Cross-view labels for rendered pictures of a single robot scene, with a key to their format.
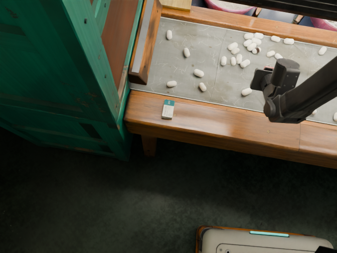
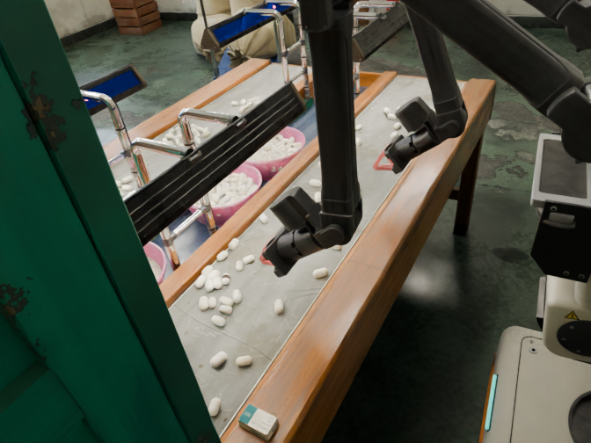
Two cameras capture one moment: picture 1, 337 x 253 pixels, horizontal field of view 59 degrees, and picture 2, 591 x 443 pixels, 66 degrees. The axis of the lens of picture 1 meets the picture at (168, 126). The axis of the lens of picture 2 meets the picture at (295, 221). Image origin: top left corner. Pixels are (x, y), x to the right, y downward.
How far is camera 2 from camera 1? 35 cm
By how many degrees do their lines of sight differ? 45
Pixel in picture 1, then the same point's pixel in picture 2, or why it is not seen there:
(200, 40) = not seen: hidden behind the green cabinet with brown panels
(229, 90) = (266, 327)
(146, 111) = not seen: outside the picture
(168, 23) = not seen: hidden behind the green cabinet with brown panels
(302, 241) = (506, 358)
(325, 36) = (248, 210)
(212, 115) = (297, 357)
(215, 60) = (210, 332)
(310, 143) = (378, 257)
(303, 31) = (230, 227)
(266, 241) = (503, 407)
